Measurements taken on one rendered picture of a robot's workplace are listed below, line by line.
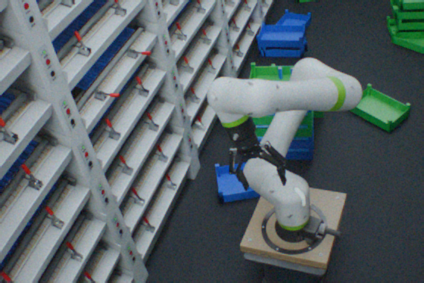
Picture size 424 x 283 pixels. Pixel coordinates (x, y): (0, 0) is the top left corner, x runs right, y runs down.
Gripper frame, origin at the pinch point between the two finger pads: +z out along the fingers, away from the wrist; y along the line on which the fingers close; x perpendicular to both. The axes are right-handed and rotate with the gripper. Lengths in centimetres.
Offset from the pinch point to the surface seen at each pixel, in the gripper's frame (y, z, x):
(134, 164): -59, -5, 17
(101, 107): -48, -39, 4
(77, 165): -53, -30, -16
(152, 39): -44, -43, 48
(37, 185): -51, -38, -36
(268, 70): -21, 4, 96
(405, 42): 41, 52, 198
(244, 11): -53, -3, 179
